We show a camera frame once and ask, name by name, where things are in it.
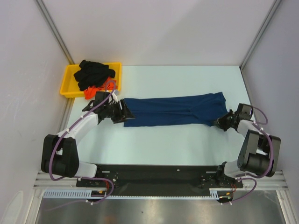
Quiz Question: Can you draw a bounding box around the orange t shirt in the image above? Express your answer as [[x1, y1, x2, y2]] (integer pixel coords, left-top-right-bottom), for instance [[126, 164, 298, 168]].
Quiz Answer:
[[83, 78, 118, 100]]

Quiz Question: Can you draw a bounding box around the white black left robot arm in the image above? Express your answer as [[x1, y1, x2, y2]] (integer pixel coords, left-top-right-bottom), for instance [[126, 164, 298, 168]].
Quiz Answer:
[[41, 99, 135, 187]]

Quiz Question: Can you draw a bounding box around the black t shirt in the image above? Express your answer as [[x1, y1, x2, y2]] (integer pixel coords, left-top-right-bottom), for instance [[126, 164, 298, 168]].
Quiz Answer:
[[74, 60, 116, 91]]

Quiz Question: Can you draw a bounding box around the blue t shirt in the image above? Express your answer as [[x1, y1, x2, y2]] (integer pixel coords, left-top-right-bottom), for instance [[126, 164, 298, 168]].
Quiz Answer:
[[124, 92, 228, 127]]

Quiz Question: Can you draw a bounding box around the yellow plastic bin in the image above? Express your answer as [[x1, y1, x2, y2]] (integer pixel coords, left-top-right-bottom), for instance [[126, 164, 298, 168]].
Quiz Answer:
[[60, 62, 122, 98]]

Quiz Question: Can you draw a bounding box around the aluminium frame rail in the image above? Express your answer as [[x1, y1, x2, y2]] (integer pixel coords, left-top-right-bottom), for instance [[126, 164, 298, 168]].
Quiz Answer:
[[33, 171, 79, 189]]

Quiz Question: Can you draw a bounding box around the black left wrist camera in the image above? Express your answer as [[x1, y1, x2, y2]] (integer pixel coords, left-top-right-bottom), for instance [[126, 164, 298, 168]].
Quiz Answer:
[[93, 91, 114, 106]]

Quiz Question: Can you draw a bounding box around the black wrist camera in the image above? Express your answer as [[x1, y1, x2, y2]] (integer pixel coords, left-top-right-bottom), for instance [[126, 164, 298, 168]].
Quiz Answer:
[[235, 103, 253, 120], [93, 91, 114, 106]]

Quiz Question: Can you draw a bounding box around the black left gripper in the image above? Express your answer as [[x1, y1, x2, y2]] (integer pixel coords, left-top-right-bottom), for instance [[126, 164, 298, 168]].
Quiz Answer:
[[104, 99, 135, 124]]

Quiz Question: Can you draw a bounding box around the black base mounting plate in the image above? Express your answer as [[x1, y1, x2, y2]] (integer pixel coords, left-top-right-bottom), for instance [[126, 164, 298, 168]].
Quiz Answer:
[[77, 162, 243, 196]]

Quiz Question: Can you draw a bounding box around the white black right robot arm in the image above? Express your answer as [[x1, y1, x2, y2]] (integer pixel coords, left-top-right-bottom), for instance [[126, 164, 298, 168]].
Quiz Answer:
[[214, 108, 281, 187]]

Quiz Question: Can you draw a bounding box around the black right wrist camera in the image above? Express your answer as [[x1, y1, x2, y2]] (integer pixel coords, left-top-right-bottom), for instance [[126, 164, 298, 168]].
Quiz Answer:
[[235, 103, 253, 120]]

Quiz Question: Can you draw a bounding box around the light blue cable duct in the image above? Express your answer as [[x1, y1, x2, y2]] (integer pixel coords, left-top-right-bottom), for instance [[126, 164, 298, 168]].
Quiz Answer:
[[43, 189, 219, 200]]

